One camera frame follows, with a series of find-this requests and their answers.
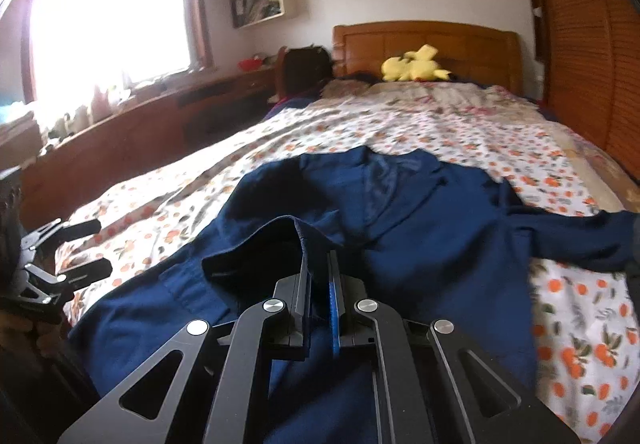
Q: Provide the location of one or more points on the bed with orange-print sheet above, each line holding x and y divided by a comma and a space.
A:
350, 124

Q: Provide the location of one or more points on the wooden desk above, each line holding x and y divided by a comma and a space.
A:
140, 134

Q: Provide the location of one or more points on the red bowl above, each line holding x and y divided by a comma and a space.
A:
249, 65

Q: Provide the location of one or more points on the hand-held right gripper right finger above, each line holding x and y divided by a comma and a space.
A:
334, 319

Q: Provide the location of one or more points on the wooden framed window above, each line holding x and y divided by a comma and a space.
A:
115, 14

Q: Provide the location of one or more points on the wooden headboard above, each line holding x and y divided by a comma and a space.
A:
450, 39

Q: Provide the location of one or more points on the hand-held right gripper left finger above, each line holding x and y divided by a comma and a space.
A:
304, 289

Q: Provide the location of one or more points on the wooden slatted wardrobe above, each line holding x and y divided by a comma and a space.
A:
580, 49

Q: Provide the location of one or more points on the yellow plush toy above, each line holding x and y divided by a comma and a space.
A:
415, 67

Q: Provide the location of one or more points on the navy blue jacket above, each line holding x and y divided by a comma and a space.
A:
425, 234

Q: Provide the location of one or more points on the dark chair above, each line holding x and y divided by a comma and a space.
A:
302, 72

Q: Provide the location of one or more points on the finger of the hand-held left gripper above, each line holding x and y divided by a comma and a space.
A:
85, 274
75, 229

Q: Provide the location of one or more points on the beige floral quilt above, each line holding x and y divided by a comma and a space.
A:
450, 97

